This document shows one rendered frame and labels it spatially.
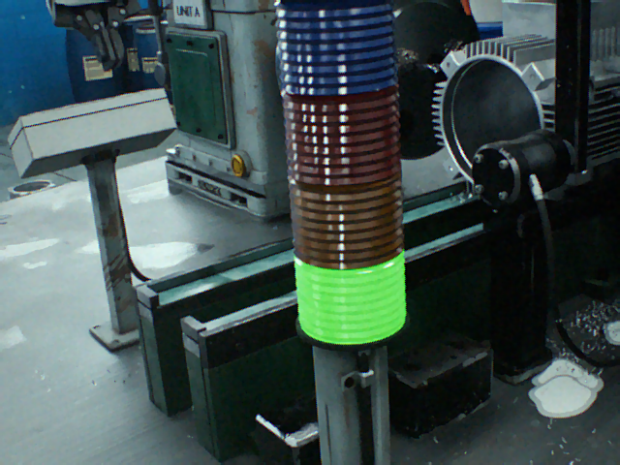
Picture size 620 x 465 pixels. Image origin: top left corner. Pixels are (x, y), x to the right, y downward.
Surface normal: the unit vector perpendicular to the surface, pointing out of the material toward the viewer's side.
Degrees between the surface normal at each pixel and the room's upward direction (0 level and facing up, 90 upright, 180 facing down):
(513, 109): 81
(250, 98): 89
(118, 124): 62
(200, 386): 90
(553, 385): 0
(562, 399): 0
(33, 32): 90
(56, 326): 0
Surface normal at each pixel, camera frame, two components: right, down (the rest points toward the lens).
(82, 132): 0.49, -0.22
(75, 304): -0.07, -0.94
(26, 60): 0.67, 0.22
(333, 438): -0.80, 0.25
